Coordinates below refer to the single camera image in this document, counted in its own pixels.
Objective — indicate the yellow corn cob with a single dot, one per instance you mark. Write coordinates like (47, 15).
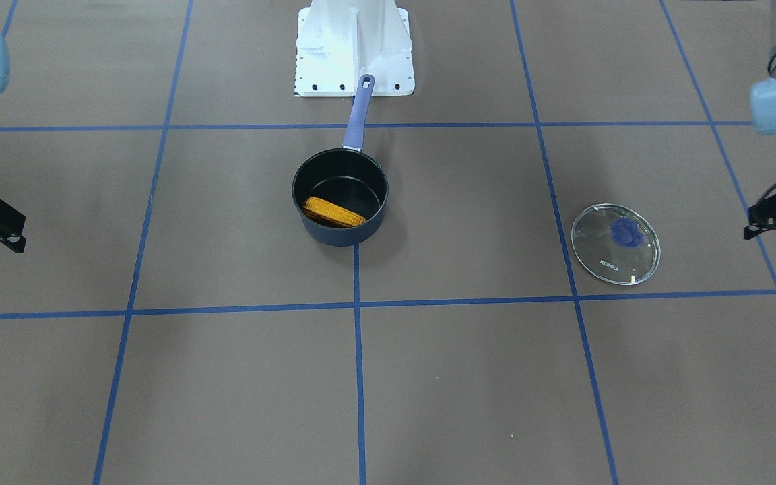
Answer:
(332, 215)

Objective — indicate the glass pot lid blue knob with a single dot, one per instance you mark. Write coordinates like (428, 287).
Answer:
(615, 244)

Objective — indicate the dark blue saucepan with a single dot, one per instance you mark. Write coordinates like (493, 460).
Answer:
(346, 176)

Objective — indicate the brown paper table cover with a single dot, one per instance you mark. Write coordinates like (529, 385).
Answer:
(171, 321)

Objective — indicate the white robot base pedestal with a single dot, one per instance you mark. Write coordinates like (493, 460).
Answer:
(337, 42)

